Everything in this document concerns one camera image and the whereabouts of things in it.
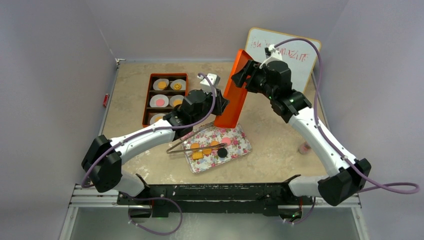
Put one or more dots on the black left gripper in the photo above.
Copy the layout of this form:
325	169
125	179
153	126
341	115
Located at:
219	103

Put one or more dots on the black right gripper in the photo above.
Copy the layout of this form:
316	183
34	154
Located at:
249	70

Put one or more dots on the orange box lid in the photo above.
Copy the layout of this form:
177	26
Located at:
235	95

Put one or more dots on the flower shaped yellow cookie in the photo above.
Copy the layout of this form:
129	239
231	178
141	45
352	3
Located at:
177	86

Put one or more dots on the orange cookie box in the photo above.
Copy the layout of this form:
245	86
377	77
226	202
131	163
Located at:
150	111

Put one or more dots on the pink round cookie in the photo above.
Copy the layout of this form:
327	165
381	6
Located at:
160	102
226	140

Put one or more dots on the round orange cookie top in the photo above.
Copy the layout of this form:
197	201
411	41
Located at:
162	85

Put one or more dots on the round orange cookie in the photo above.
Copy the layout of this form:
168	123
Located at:
194	145
162	85

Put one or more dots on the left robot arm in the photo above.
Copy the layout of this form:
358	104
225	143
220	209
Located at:
105	157

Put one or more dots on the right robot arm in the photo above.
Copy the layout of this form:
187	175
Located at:
343	170

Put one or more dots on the white paper cup middle right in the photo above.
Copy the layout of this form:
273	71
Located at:
174	98

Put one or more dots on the white paper cup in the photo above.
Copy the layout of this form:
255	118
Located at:
158	96
155	87
181	81
174	98
151	121

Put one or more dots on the white paper cup back right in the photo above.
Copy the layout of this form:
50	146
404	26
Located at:
181	81

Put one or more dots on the white paper cup middle left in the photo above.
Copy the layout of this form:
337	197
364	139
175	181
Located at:
158	96

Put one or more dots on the white paper cup back left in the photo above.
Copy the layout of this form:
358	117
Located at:
155	87

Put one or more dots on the floral serving tray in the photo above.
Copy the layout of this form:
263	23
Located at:
239	147

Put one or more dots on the white paper cup front left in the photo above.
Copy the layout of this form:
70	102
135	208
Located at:
151	121

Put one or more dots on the square orange biscuit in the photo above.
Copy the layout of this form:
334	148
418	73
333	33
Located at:
197	155

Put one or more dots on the black round cookie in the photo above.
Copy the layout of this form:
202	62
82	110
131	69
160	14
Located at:
222	152

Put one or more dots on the white dry-erase board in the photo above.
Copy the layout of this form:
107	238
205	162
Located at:
299	55

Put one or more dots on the pink eraser cap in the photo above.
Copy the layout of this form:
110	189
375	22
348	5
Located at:
304	148

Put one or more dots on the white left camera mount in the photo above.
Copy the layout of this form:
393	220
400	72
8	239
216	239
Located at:
209	82

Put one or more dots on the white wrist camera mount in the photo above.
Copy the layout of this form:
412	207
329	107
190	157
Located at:
272	54

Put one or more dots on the red wall clip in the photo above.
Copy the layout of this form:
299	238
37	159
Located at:
105	100

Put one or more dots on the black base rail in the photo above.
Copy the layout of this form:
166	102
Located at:
271	199

